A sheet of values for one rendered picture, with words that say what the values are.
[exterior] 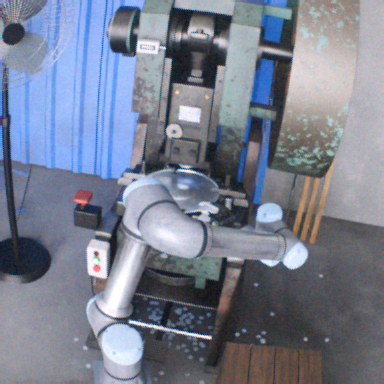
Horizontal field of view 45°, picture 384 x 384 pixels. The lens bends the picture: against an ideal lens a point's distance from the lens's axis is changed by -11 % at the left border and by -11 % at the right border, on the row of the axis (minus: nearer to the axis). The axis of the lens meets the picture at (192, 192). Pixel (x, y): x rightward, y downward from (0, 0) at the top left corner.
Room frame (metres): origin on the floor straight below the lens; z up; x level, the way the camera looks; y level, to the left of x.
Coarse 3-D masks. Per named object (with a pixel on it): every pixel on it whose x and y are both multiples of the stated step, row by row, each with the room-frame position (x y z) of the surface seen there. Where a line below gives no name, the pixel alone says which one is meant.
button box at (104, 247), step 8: (88, 248) 1.38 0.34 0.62; (96, 248) 1.38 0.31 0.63; (104, 248) 1.38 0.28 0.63; (88, 256) 1.38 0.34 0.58; (104, 256) 1.37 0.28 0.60; (88, 264) 1.38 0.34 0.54; (96, 264) 1.37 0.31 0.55; (104, 264) 1.37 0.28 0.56; (96, 272) 1.37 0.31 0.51; (104, 272) 1.37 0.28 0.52
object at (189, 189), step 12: (168, 180) 1.64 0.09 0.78; (180, 180) 1.64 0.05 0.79; (192, 180) 1.65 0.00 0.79; (204, 180) 1.66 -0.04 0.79; (180, 192) 1.55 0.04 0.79; (192, 192) 1.56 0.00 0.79; (204, 192) 1.58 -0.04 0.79; (216, 192) 1.58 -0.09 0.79; (180, 204) 1.48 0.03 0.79; (192, 204) 1.49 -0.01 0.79
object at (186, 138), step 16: (176, 80) 1.66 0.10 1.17; (192, 80) 1.66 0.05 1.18; (208, 80) 1.68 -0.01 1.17; (176, 96) 1.62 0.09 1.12; (192, 96) 1.62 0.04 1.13; (208, 96) 1.61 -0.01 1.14; (176, 112) 1.62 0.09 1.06; (192, 112) 1.61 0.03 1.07; (208, 112) 1.61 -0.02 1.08; (176, 128) 1.61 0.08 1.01; (192, 128) 1.61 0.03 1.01; (208, 128) 1.61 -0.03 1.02; (176, 144) 1.59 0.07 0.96; (192, 144) 1.58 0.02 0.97; (208, 144) 1.64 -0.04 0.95; (192, 160) 1.58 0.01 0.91
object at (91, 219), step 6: (78, 204) 1.52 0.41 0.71; (90, 204) 1.53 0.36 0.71; (78, 210) 1.48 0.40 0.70; (84, 210) 1.49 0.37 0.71; (90, 210) 1.49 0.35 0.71; (96, 210) 1.50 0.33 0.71; (78, 216) 1.47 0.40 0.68; (84, 216) 1.47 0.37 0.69; (90, 216) 1.47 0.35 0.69; (96, 216) 1.47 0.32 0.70; (78, 222) 1.47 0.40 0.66; (84, 222) 1.47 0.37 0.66; (90, 222) 1.47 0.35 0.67; (96, 222) 1.47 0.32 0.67; (90, 228) 1.47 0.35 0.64; (96, 228) 1.47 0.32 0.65
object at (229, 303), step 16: (256, 128) 2.00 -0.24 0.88; (256, 144) 1.93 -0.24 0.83; (256, 160) 1.91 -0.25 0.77; (224, 272) 1.70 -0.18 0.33; (240, 272) 2.07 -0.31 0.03; (224, 288) 1.38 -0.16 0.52; (240, 288) 1.94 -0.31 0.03; (224, 304) 1.38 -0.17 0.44; (224, 320) 1.38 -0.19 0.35; (224, 336) 1.58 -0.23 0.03; (208, 352) 1.38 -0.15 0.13; (208, 368) 1.37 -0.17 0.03
